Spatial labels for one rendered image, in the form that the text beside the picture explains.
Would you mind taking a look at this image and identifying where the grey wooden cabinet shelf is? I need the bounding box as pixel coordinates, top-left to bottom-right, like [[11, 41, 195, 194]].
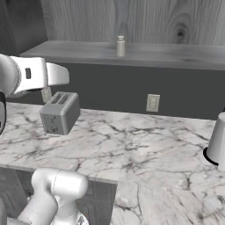
[[19, 40, 225, 71]]

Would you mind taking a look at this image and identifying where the beige shaker bottle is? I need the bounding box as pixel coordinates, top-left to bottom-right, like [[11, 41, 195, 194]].
[[116, 35, 127, 58]]

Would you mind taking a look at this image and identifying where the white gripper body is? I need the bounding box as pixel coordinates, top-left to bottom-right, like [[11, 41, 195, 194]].
[[46, 62, 70, 89]]

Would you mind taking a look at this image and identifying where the grey toaster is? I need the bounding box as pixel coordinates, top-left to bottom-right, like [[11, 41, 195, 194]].
[[40, 91, 81, 136]]

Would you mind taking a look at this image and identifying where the beige wall outlet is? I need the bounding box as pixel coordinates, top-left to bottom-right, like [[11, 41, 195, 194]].
[[146, 93, 161, 113], [40, 86, 53, 104]]

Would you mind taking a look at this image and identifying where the grey base cabinet door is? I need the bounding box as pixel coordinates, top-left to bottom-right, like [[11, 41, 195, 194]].
[[0, 166, 118, 225]]

